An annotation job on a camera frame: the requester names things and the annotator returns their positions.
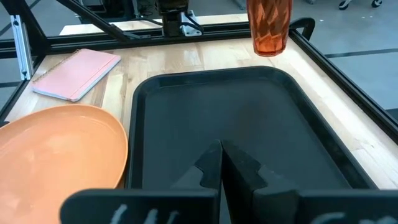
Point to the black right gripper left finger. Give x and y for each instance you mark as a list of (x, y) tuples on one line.
[(186, 205)]

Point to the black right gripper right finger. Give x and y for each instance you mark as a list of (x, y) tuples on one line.
[(280, 205)]

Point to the orange round plate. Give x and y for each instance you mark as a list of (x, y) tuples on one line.
[(46, 155)]

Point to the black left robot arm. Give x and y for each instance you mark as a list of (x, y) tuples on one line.
[(171, 17)]

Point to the black plastic tray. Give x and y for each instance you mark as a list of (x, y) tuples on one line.
[(233, 109)]

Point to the orange faceted plastic cup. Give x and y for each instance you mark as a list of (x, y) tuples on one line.
[(269, 25)]

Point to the pink spiral notebook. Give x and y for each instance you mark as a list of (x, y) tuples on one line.
[(74, 73)]

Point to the chair caster wheel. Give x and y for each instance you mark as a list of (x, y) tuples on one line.
[(377, 3), (344, 4)]

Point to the black aluminium table frame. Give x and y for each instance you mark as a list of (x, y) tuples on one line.
[(342, 81)]

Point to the white arm base bracket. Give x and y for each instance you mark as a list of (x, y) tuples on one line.
[(190, 28)]

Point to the black frame corner clamp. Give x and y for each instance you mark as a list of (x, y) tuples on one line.
[(303, 25)]

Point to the black diagonal frame strut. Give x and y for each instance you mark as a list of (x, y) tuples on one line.
[(93, 19)]

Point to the silver aluminium frame post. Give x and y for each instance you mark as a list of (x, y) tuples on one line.
[(22, 46)]

